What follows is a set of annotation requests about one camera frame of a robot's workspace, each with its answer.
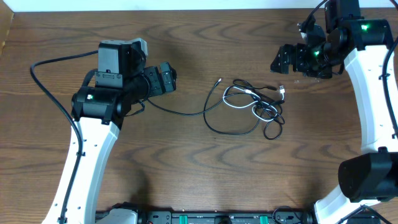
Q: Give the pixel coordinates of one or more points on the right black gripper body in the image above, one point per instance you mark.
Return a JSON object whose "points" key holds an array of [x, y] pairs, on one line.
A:
{"points": [[299, 57]]}

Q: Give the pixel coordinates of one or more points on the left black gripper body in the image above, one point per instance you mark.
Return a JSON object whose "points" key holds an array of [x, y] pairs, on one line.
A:
{"points": [[158, 80]]}

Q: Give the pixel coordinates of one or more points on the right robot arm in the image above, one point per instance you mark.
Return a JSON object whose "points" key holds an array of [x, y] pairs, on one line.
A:
{"points": [[364, 48]]}

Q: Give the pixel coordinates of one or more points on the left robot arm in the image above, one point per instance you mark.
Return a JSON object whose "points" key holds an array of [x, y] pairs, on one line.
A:
{"points": [[99, 107]]}

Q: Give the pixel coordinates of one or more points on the clear tape piece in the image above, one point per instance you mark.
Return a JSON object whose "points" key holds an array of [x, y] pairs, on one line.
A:
{"points": [[306, 81]]}

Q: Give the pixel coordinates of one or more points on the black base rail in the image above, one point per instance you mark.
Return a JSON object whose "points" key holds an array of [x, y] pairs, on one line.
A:
{"points": [[129, 213]]}

